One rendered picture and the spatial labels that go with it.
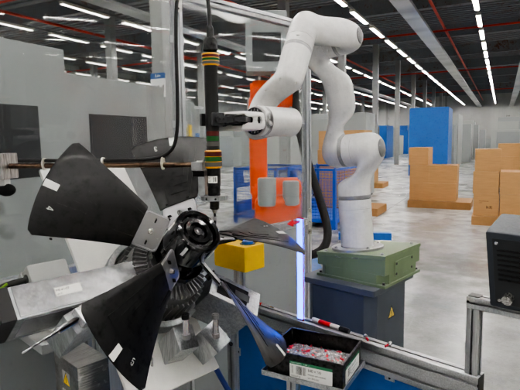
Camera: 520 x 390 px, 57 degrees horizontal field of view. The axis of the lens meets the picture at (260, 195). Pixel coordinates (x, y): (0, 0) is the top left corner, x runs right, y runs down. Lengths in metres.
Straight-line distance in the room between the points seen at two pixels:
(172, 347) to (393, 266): 0.84
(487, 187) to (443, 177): 1.92
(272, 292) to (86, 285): 1.52
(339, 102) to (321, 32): 0.25
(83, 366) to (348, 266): 0.91
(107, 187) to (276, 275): 1.54
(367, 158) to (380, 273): 0.40
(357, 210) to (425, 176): 8.66
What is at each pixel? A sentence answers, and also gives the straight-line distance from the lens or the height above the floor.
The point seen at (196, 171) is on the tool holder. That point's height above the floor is 1.36.
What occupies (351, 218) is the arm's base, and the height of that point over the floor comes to 1.15.
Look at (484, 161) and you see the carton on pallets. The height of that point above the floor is 1.03.
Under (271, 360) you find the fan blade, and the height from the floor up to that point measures 0.96.
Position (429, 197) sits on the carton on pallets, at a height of 0.20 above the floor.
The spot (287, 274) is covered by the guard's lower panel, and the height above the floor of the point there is 0.72.
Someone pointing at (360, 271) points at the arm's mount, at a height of 0.98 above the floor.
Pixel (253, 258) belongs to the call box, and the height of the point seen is 1.03.
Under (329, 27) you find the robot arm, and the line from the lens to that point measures 1.64.
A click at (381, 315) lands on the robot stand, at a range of 1.76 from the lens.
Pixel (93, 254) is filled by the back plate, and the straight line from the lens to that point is 1.35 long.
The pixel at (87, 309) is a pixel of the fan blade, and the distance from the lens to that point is 0.95.
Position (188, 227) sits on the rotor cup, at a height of 1.23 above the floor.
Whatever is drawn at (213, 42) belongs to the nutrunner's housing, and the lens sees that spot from 1.24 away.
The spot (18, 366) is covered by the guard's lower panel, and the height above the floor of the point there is 0.70.
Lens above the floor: 1.43
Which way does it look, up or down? 7 degrees down
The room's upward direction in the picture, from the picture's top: 1 degrees counter-clockwise
